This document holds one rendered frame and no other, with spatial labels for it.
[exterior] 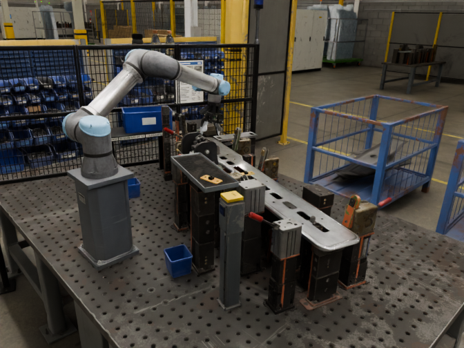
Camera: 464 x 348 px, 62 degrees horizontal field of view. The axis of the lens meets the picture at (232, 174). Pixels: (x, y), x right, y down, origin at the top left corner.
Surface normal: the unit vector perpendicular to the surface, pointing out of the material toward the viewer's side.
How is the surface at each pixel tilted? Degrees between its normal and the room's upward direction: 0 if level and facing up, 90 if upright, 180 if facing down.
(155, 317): 0
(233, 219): 90
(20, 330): 0
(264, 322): 0
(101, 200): 90
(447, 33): 90
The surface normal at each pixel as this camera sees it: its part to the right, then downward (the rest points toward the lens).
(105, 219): 0.69, 0.29
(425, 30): -0.73, 0.24
